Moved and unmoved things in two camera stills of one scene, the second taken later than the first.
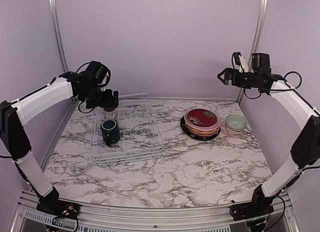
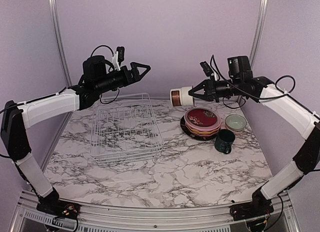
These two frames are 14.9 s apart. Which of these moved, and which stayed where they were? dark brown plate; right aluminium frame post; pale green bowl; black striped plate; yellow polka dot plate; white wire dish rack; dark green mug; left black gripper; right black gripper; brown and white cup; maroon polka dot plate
Moved: brown and white cup; dark green mug; left black gripper; right black gripper
Stayed: yellow polka dot plate; dark brown plate; white wire dish rack; pale green bowl; maroon polka dot plate; right aluminium frame post; black striped plate
